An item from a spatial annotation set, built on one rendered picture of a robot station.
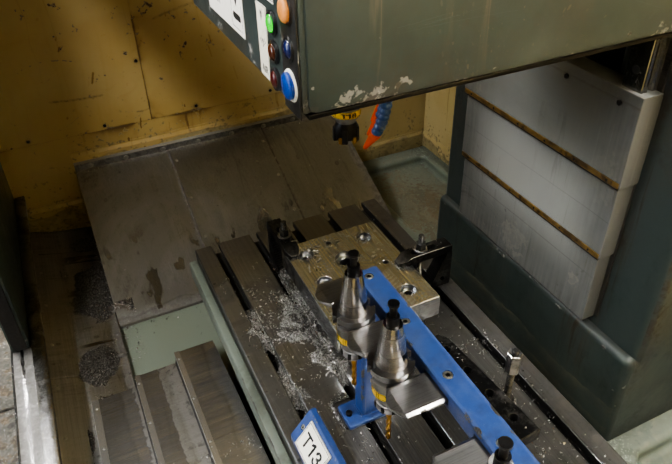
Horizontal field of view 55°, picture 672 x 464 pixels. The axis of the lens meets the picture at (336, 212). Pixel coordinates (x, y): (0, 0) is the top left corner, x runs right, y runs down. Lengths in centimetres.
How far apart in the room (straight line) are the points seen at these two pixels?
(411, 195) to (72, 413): 133
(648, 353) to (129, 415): 110
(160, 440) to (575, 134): 103
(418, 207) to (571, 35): 149
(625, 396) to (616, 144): 57
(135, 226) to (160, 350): 42
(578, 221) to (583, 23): 58
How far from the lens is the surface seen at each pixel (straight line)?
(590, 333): 149
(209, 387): 150
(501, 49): 79
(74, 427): 162
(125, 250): 197
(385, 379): 85
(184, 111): 213
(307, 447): 115
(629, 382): 149
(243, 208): 203
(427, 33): 72
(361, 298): 91
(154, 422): 149
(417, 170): 249
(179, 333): 181
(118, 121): 210
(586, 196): 132
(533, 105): 137
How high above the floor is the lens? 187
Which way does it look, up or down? 35 degrees down
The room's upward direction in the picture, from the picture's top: 1 degrees counter-clockwise
